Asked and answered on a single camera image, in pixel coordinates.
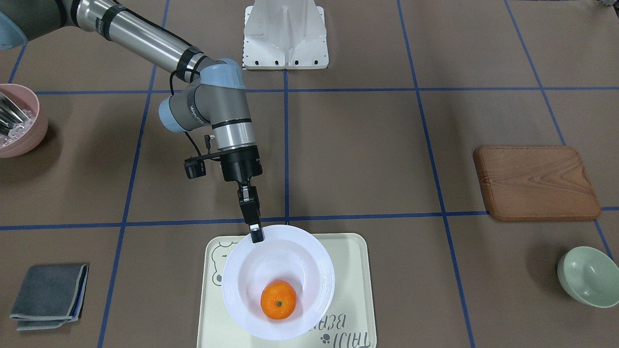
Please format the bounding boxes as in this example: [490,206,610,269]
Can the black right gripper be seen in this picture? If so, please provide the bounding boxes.
[220,145,265,243]

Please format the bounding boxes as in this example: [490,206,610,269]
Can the white round plate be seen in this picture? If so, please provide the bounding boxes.
[221,225,336,341]

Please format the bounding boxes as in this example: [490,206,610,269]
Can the orange mandarin fruit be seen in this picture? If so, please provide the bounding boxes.
[260,280,297,320]

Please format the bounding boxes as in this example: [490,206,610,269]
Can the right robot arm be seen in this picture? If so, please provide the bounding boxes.
[1,0,265,243]

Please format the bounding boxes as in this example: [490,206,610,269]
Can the cream bear-print tray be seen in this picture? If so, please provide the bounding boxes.
[195,233,377,348]

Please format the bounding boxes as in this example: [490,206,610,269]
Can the folded grey cloth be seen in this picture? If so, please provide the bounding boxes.
[10,264,90,331]

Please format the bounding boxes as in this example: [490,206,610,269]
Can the pink bowl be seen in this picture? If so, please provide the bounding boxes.
[0,84,48,159]

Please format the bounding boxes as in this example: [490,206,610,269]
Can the clear ice cubes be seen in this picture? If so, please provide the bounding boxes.
[0,109,37,147]

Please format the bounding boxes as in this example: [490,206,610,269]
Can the metal scoop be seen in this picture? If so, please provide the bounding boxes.
[0,92,27,137]

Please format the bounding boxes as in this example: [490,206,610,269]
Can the mint green bowl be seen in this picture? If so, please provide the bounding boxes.
[557,246,619,308]

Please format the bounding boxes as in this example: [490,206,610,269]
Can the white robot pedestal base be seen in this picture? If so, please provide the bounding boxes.
[242,0,329,70]

